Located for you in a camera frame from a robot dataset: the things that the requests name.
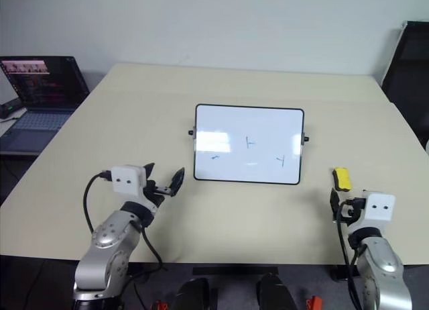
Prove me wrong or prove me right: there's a black table bracket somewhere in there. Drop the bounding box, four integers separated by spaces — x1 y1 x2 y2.
330 266 361 282

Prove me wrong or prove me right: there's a yellow and black eraser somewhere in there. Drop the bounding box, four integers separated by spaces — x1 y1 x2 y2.
332 167 353 193

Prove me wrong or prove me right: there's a black-framed small whiteboard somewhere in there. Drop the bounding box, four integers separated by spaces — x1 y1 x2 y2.
188 103 311 186

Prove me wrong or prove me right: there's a black device with green light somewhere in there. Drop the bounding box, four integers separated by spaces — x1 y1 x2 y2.
0 100 26 120

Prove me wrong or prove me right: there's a black office chair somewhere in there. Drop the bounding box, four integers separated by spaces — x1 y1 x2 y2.
381 20 429 145

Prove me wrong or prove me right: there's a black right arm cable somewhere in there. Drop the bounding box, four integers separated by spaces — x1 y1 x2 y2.
336 202 363 309

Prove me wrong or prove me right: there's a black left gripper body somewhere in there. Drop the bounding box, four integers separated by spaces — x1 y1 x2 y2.
143 179 172 209

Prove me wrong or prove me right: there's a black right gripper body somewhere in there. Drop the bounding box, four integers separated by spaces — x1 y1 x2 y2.
340 197 367 224

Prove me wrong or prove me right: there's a black bar under table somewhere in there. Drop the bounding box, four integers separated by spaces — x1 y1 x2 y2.
192 266 280 277

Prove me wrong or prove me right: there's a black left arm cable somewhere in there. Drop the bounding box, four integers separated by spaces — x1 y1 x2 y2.
82 170 168 284

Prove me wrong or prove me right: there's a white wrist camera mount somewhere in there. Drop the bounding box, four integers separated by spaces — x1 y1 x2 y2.
348 190 397 229
111 164 149 197

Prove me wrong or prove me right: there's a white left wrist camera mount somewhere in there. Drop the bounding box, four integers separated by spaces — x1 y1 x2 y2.
111 164 149 197

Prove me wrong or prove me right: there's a dark rounded shape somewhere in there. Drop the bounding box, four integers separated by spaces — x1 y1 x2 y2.
255 272 296 310
174 278 212 310

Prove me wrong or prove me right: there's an open laptop computer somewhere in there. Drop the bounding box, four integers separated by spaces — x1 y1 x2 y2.
0 56 90 154

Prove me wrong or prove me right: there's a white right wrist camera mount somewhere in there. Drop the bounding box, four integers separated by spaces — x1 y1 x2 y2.
348 190 397 229

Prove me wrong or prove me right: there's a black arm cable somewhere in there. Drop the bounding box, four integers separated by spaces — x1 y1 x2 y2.
82 170 168 284
336 202 363 309

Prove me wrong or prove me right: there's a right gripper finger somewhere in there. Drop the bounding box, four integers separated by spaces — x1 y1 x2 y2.
330 187 341 222

